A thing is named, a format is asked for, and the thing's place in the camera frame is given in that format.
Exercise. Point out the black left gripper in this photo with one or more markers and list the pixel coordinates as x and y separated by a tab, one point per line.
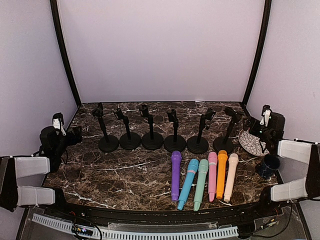
77	135

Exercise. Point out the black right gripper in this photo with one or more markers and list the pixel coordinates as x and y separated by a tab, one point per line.
250	120

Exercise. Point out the black stand for beige microphone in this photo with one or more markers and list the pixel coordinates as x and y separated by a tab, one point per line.
224	142

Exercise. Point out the black stand with purple microphone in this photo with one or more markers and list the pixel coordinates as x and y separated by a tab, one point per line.
108	143

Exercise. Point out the orange toy microphone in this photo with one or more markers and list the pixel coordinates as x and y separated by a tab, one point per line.
222	158

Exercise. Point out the beige toy microphone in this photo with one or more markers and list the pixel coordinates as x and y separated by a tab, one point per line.
233	163

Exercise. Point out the pink toy microphone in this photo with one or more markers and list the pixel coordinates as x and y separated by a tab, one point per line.
212	175

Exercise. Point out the black stand with orange microphone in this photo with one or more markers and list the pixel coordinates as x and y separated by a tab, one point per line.
198	144

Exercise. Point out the black stand with blue microphone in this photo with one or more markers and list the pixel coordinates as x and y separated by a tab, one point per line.
129	140

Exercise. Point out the mint green toy microphone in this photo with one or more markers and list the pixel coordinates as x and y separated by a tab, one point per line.
200	186

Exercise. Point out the blue toy microphone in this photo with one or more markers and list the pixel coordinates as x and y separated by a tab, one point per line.
188	181

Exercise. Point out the black stand with pink microphone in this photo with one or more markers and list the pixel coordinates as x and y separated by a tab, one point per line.
174	142

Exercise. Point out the purple toy microphone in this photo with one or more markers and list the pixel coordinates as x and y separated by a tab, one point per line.
176	159

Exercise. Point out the black stand with green microphone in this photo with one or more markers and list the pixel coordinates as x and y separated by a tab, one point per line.
150	140

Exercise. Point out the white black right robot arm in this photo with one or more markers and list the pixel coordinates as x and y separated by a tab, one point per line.
270	130

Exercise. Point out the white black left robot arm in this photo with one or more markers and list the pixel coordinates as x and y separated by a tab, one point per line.
53	145

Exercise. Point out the white floral plate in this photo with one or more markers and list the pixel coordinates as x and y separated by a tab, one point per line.
252	144

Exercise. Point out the dark blue mug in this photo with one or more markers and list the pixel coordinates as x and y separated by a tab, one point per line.
268	166

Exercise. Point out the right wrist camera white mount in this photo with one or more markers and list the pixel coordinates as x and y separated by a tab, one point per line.
266	114

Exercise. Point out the black aluminium rail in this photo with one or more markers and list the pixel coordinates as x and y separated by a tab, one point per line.
241	215

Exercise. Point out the white slotted cable duct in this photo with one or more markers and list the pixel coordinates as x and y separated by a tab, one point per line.
121	231

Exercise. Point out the black right corner post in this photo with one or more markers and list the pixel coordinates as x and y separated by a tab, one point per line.
258	52

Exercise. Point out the black corner post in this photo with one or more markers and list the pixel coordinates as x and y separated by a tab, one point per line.
63	51
258	52

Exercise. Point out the black left corner post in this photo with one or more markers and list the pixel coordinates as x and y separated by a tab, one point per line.
63	51

